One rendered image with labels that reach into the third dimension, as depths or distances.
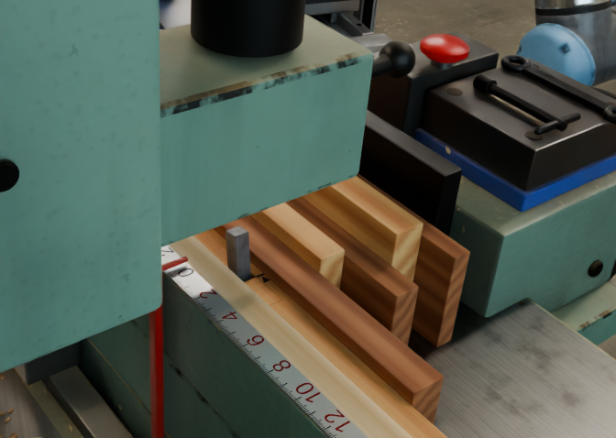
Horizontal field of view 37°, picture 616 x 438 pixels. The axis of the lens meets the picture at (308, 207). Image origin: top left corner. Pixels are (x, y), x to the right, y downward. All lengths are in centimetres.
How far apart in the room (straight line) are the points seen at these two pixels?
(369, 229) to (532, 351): 12
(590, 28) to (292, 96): 59
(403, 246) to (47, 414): 26
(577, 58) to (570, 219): 40
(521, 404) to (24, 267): 28
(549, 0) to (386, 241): 52
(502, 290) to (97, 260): 28
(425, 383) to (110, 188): 18
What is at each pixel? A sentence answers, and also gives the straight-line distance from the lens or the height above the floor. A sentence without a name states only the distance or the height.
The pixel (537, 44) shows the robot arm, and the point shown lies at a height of 89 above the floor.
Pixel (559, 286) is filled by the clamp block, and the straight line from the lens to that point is 60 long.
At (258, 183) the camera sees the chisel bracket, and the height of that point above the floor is 102.
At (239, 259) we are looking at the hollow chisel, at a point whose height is 95.
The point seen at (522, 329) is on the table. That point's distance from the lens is 55.
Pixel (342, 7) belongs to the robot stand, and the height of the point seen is 78.
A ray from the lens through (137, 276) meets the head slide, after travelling 36.
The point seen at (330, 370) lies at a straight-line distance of 43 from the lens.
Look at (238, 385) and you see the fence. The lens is 44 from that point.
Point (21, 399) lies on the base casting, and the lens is 63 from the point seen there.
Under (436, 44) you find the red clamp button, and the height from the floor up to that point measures 102.
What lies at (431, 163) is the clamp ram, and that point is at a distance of 50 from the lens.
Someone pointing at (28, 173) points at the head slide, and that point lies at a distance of 31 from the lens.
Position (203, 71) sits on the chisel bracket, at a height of 107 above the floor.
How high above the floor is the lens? 124
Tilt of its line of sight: 34 degrees down
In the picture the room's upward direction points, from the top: 5 degrees clockwise
